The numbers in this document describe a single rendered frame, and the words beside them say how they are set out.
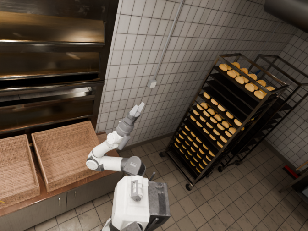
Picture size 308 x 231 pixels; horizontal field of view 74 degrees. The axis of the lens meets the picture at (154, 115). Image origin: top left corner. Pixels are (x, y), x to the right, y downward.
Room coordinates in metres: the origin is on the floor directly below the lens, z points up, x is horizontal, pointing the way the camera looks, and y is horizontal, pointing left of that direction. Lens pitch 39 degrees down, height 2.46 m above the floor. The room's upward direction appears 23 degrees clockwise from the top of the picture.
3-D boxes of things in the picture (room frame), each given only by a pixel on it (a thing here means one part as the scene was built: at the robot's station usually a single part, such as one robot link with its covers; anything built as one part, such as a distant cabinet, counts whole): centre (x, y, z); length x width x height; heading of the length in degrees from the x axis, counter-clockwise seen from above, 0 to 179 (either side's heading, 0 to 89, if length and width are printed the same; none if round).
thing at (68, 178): (1.12, 0.59, 0.72); 0.56 x 0.49 x 0.28; 141
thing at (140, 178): (0.60, -0.07, 1.46); 0.10 x 0.07 x 0.09; 18
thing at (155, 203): (0.61, -0.13, 1.26); 0.34 x 0.30 x 0.36; 18
